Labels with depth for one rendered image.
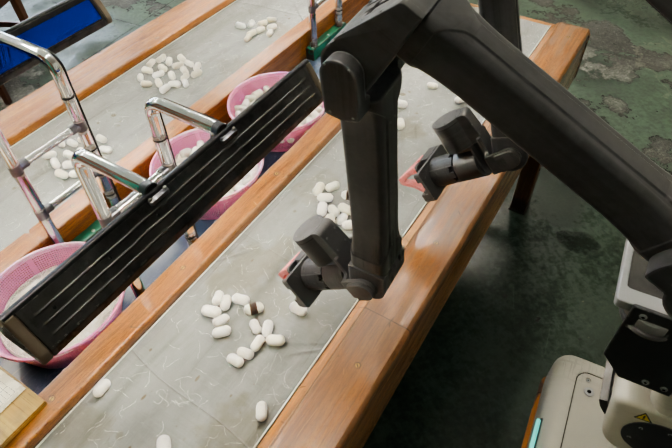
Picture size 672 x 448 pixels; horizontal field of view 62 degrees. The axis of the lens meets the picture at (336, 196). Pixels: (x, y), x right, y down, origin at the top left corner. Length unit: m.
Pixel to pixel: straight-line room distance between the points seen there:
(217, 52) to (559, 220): 1.43
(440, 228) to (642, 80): 2.23
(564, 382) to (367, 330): 0.73
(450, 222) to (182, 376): 0.60
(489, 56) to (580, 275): 1.76
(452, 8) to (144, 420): 0.81
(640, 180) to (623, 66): 2.82
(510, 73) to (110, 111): 1.29
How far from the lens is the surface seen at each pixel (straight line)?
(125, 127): 1.57
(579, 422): 1.59
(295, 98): 0.98
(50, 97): 1.73
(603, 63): 3.34
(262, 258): 1.17
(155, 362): 1.09
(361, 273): 0.81
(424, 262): 1.13
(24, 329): 0.75
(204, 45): 1.85
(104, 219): 1.00
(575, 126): 0.52
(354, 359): 1.01
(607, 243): 2.35
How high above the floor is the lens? 1.65
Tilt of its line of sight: 46 degrees down
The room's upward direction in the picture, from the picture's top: 2 degrees counter-clockwise
